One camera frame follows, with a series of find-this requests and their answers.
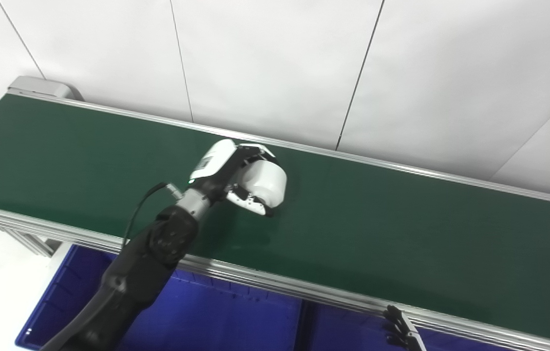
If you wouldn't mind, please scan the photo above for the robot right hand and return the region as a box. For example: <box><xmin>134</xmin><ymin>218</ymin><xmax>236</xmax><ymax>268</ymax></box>
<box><xmin>383</xmin><ymin>305</ymin><xmax>427</xmax><ymax>351</ymax></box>

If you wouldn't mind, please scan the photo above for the white round plastic part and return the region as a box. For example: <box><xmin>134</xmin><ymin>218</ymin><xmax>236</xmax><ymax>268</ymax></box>
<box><xmin>241</xmin><ymin>160</ymin><xmax>288</xmax><ymax>208</ymax></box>

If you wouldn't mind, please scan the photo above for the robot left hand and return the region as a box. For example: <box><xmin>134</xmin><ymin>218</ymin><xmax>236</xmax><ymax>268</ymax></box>
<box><xmin>188</xmin><ymin>139</ymin><xmax>280</xmax><ymax>217</ymax></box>

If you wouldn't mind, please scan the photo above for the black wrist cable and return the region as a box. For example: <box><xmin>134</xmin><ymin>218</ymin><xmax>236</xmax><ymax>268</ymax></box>
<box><xmin>121</xmin><ymin>182</ymin><xmax>184</xmax><ymax>247</ymax></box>

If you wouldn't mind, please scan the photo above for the green conveyor belt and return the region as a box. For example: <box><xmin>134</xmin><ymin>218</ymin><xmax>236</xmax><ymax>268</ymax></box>
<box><xmin>0</xmin><ymin>94</ymin><xmax>550</xmax><ymax>348</ymax></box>
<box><xmin>0</xmin><ymin>88</ymin><xmax>550</xmax><ymax>351</ymax></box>

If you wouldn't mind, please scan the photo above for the grey conveyor end housing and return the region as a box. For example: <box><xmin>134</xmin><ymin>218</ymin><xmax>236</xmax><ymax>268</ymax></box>
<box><xmin>8</xmin><ymin>76</ymin><xmax>84</xmax><ymax>101</ymax></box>

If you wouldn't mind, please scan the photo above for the blue plastic bin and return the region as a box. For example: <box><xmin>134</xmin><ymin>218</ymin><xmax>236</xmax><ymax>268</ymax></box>
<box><xmin>302</xmin><ymin>300</ymin><xmax>514</xmax><ymax>351</ymax></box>
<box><xmin>16</xmin><ymin>244</ymin><xmax>304</xmax><ymax>351</ymax></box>

